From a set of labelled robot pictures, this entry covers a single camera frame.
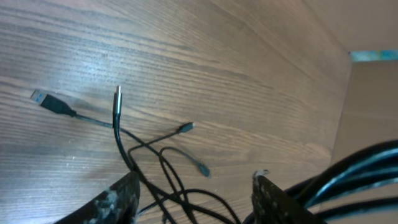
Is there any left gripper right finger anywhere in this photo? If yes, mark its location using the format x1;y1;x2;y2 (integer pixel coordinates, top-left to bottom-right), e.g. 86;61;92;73
251;170;325;224

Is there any black USB cable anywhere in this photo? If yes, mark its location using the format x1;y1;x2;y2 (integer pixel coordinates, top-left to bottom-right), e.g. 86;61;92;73
30;85;398;224

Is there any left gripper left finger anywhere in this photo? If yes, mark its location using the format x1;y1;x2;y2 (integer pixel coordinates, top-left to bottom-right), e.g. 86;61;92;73
55;172;141;224

